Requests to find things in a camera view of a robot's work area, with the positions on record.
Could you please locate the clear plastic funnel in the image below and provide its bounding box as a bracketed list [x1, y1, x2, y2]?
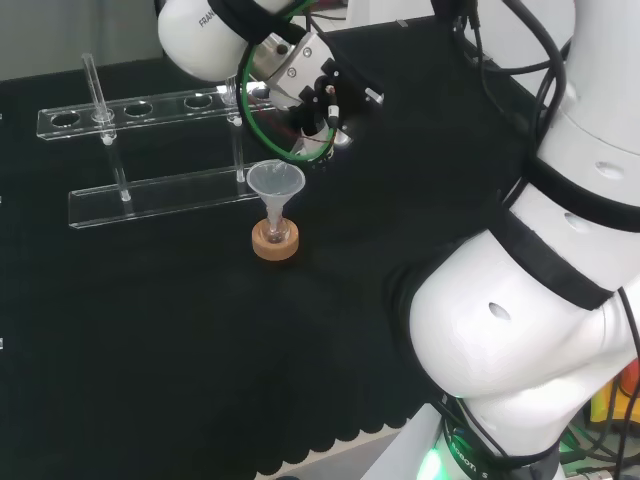
[246, 159, 307, 236]

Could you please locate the green cable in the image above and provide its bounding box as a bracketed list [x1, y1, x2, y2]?
[240, 0, 335, 162]

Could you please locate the cork ring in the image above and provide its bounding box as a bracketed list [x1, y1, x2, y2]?
[251, 219, 300, 261]

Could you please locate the clear round-bottom flask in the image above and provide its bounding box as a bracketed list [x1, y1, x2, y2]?
[263, 213, 292, 247]

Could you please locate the yellow stop button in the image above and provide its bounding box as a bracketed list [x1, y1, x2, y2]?
[588, 357, 640, 429]

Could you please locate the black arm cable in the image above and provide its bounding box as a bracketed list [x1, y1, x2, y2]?
[432, 0, 574, 156]

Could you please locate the black bench cloth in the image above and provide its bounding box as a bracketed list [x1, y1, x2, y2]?
[0, 14, 556, 480]

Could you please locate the clear funnel stand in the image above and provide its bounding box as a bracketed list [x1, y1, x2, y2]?
[37, 74, 274, 231]

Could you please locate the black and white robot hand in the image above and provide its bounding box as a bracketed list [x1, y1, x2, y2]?
[249, 32, 386, 171]

